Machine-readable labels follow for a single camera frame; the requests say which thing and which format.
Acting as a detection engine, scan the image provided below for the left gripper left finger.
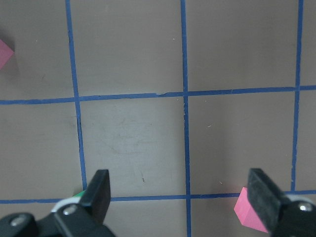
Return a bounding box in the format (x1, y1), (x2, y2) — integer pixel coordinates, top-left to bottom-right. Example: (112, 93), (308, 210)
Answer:
(0, 169), (114, 237)

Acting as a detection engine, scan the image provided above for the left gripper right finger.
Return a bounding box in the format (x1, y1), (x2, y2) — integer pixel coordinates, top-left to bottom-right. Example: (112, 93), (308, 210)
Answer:
(247, 168), (316, 237)

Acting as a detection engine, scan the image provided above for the green foam cube far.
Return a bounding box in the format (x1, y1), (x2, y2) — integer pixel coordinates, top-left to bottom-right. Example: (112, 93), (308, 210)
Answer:
(73, 190), (85, 198)

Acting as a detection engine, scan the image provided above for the pink foam cube centre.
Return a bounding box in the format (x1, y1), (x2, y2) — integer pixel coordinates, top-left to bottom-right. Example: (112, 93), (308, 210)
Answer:
(234, 187), (268, 233)

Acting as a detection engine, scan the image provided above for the pink foam cube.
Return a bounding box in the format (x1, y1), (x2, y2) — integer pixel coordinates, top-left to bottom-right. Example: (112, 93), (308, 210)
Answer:
(234, 187), (268, 233)
(0, 40), (14, 69)

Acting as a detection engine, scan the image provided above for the pink foam cube near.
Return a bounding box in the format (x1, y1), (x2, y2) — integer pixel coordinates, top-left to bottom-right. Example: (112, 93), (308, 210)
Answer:
(0, 40), (14, 69)

